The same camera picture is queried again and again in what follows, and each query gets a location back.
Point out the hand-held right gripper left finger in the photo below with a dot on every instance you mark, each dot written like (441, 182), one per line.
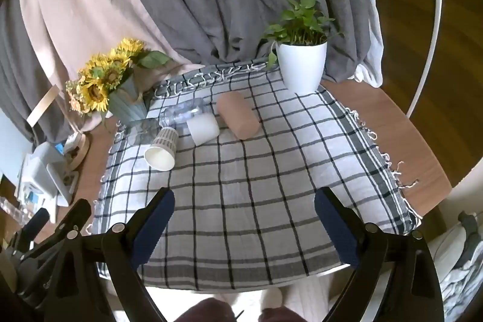
(151, 227)

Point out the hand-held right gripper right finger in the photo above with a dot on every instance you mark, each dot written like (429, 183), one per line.
(336, 227)

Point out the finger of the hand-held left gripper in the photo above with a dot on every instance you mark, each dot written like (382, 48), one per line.
(36, 226)
(77, 214)

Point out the patterned white paper cup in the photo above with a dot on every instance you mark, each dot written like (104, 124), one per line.
(160, 154)

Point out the plain white cup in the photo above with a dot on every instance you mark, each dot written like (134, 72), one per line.
(203, 129)

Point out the tan pink cup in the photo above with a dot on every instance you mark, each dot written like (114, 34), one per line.
(237, 116)

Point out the round wooden ornament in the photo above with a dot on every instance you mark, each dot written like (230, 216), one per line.
(77, 152)

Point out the white knitted rug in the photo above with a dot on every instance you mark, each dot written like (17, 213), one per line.
(305, 295)

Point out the clear glass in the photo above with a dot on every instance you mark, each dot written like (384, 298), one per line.
(142, 131)

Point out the black white checked tablecloth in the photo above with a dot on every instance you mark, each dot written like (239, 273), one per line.
(245, 193)

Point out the person's left leg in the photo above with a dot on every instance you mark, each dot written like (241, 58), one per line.
(205, 310)

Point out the person's leg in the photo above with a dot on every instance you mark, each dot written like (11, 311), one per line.
(279, 315)
(205, 310)

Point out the person's right leg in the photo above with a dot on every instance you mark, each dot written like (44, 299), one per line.
(279, 315)

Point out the light wooden strip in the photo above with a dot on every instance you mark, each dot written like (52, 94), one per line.
(43, 105)

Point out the clear plastic bottle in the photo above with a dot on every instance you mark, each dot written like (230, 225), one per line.
(181, 112)

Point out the pale teal ribbed vase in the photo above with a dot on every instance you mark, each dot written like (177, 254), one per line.
(126, 101)

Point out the grey white cloth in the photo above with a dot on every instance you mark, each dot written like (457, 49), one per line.
(458, 269)

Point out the yellow sunflower bouquet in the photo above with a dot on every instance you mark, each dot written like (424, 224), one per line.
(100, 78)

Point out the green plant in white pot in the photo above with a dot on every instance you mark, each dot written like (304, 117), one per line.
(302, 65)

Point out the beige curtain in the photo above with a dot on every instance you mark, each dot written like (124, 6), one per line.
(79, 16)

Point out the white metal hoop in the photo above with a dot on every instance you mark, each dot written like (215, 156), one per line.
(434, 5)

